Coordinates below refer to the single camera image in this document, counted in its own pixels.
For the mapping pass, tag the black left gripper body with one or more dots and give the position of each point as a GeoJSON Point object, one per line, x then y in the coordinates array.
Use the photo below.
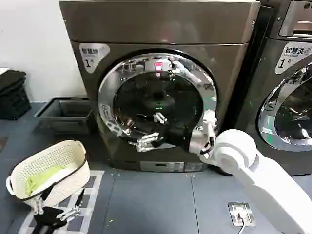
{"type": "Point", "coordinates": [47, 215]}

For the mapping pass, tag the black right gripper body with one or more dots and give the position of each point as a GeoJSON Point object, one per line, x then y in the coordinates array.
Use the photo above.
{"type": "Point", "coordinates": [179, 137]}

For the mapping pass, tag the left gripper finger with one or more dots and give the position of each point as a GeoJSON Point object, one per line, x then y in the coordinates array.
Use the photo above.
{"type": "Point", "coordinates": [70, 212]}
{"type": "Point", "coordinates": [39, 203]}

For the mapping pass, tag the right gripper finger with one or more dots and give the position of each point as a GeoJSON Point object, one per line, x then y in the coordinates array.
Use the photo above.
{"type": "Point", "coordinates": [152, 138]}
{"type": "Point", "coordinates": [147, 147]}

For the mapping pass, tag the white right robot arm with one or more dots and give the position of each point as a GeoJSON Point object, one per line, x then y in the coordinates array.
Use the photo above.
{"type": "Point", "coordinates": [243, 161]}

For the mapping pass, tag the yellow-green cloth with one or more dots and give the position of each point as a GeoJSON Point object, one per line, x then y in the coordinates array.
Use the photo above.
{"type": "Point", "coordinates": [40, 180]}

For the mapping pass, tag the white perforated laundry basket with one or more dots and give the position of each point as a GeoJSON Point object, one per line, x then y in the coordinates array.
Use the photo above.
{"type": "Point", "coordinates": [73, 175]}

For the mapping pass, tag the grey checked floor mat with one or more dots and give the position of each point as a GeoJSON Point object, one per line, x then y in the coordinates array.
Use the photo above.
{"type": "Point", "coordinates": [97, 185]}

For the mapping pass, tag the round glass dryer door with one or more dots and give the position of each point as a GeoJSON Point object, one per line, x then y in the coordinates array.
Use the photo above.
{"type": "Point", "coordinates": [146, 97]}

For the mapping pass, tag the grey plastic bin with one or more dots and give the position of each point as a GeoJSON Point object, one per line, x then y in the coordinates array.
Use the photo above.
{"type": "Point", "coordinates": [48, 117]}

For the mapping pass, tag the steel floor socket plate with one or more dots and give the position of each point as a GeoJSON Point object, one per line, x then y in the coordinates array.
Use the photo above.
{"type": "Point", "coordinates": [234, 217]}

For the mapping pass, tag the grey washer with drawer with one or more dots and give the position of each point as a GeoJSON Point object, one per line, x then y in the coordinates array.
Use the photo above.
{"type": "Point", "coordinates": [275, 102]}

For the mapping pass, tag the black crate with dark cloths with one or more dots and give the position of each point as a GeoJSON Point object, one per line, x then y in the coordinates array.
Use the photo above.
{"type": "Point", "coordinates": [13, 97]}

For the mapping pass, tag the grey dryer with number label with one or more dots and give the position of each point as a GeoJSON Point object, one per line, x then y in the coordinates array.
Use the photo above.
{"type": "Point", "coordinates": [156, 24]}

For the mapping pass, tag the round glass washer door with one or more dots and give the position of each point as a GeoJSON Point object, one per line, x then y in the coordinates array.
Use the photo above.
{"type": "Point", "coordinates": [292, 114]}

